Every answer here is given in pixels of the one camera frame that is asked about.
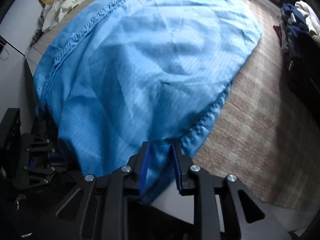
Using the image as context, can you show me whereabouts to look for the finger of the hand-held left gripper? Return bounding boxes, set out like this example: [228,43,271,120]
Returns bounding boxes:
[22,164,56,187]
[21,132,56,156]

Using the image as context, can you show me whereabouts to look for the cream knit cardigan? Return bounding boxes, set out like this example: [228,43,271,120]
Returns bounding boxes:
[294,0,320,43]

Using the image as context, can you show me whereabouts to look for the red folded garment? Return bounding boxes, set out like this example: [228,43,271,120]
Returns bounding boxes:
[272,24,282,42]

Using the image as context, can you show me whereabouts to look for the white crumpled cloth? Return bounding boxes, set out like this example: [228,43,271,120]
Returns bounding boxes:
[41,0,91,32]

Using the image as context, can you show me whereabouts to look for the blue striped garment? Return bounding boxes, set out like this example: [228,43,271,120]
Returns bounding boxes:
[34,0,264,204]

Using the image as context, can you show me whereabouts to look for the navy folded garment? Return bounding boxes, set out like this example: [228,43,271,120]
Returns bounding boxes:
[280,2,312,53]

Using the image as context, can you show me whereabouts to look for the thin black device cable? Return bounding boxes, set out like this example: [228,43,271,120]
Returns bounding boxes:
[29,29,43,47]

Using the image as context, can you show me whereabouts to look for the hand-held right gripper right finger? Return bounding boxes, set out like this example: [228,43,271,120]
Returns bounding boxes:
[172,142,266,240]

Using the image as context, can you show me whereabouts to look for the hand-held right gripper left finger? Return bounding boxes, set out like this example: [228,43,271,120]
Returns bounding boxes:
[54,142,151,240]

